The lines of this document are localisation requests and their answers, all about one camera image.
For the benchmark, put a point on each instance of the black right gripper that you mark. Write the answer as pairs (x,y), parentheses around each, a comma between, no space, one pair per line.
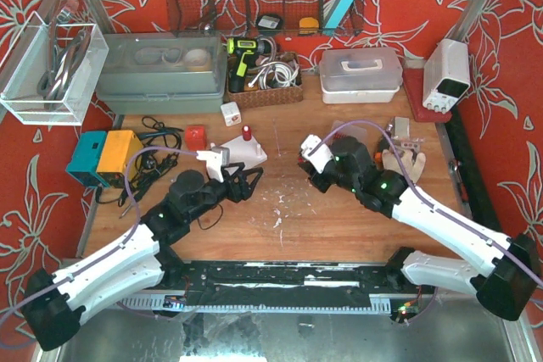
(314,176)

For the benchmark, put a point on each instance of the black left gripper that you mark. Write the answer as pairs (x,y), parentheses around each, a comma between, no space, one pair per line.
(231,186)

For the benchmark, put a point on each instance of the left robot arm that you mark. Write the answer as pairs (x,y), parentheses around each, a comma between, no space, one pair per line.
(56,305)

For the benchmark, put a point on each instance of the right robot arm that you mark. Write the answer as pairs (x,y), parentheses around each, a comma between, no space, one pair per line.
(500,271)

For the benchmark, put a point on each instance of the translucent plastic spring bin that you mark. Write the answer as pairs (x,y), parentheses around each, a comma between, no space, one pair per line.
(359,133)

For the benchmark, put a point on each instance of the white peg fixture base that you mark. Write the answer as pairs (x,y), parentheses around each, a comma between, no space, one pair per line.
(251,152)

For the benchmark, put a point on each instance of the white cube power adapter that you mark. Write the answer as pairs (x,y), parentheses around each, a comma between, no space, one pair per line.
(231,114)

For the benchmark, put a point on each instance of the white work glove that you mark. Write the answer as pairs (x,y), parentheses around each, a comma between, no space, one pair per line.
(414,165)

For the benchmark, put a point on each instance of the small grey metal box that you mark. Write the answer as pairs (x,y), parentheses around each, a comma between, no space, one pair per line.
(401,128)

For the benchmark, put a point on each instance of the red cube block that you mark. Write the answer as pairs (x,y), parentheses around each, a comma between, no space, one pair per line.
(195,137)

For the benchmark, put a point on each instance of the woven wicker basket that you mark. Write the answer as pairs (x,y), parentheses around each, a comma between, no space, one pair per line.
(267,97)

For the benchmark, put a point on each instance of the white clear-lid storage box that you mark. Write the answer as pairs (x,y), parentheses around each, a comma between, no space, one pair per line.
(360,75)

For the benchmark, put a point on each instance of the red book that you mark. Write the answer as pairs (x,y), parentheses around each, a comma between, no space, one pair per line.
(413,85)

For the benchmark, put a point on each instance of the white bench power supply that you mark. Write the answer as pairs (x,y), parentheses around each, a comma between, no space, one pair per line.
(446,76)

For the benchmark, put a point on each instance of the grey plastic toolbox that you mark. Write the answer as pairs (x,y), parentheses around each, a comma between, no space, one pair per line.
(158,73)

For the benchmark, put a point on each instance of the yellow box device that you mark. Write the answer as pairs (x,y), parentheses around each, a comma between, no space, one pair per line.
(119,147)

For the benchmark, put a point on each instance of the yellow tape measure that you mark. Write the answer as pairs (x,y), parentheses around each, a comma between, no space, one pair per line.
(308,26)

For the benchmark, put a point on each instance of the teal box device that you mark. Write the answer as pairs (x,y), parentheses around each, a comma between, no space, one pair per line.
(84,161)

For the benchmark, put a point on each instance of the blue white tool in basket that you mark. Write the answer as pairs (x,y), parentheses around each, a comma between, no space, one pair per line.
(333,13)

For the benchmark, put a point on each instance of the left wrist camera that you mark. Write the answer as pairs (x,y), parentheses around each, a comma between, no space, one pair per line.
(215,159)

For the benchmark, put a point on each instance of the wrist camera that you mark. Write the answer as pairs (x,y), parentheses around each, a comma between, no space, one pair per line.
(215,159)
(314,150)

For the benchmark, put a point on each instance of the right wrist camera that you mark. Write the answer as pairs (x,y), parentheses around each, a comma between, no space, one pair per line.
(314,150)

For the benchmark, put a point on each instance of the green black cordless drill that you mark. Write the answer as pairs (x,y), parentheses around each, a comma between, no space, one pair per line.
(246,51)

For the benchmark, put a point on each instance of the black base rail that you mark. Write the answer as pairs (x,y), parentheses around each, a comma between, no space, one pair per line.
(280,287)

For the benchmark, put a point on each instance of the clear acrylic wall bin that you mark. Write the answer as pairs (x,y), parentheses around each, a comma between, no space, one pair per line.
(54,72)

